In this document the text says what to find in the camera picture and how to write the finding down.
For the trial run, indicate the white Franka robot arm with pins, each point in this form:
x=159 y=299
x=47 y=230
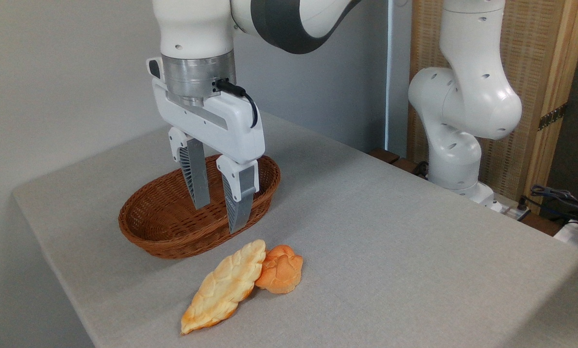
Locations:
x=463 y=106

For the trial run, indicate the grey tablecloth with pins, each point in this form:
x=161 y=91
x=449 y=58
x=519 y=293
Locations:
x=390 y=251

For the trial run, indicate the round orange bread roll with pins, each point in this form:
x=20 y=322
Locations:
x=281 y=273

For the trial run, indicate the wooden woven folding screen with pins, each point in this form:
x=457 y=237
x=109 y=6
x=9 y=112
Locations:
x=535 y=58

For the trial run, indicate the brown wicker oval basket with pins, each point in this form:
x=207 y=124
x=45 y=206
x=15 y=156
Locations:
x=163 y=227

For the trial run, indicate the long pale braided bread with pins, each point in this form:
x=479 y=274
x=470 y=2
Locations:
x=223 y=287

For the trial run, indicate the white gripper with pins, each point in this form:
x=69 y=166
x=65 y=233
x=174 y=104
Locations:
x=230 y=128

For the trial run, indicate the white power strip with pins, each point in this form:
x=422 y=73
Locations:
x=509 y=210

